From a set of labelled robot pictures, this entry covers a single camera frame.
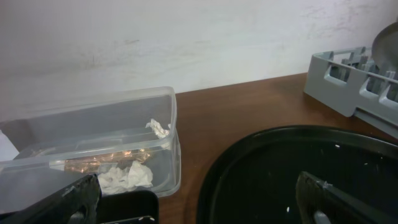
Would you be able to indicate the grey-green plate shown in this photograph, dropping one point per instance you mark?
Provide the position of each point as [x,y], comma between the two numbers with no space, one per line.
[384,48]

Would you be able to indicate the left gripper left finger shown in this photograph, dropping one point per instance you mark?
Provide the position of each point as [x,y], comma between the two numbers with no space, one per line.
[75,203]

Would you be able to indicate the round black tray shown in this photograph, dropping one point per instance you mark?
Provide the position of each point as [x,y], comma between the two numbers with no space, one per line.
[254,180]

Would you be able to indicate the gold foil wrapper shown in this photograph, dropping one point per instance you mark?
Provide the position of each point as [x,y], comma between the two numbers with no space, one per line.
[101,163]

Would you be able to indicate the crumpled foil piece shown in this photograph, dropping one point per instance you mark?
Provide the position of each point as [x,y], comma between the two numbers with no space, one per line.
[158,130]

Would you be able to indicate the crumpled white tissue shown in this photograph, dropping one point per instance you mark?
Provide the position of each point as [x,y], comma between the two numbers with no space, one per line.
[117,180]

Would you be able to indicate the grey dishwasher rack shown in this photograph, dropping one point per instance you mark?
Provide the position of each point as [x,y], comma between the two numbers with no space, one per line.
[349,82]

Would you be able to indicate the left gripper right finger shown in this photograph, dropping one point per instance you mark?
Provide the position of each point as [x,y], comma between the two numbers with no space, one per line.
[320,202]

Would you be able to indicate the clear plastic bin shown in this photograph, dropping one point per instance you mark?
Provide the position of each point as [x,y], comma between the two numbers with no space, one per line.
[88,126]

